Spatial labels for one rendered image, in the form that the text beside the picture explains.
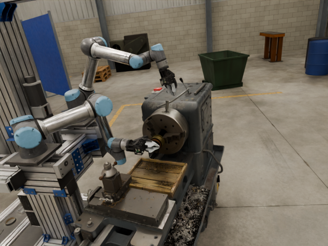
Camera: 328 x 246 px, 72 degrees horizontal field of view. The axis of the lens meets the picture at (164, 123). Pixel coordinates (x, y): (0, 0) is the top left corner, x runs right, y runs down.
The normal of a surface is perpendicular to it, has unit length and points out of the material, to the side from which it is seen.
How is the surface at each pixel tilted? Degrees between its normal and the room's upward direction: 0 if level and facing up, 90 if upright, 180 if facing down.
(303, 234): 0
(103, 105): 89
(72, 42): 90
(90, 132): 90
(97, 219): 0
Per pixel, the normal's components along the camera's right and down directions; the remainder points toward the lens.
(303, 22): -0.07, 0.40
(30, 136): 0.47, 0.32
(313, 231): -0.11, -0.91
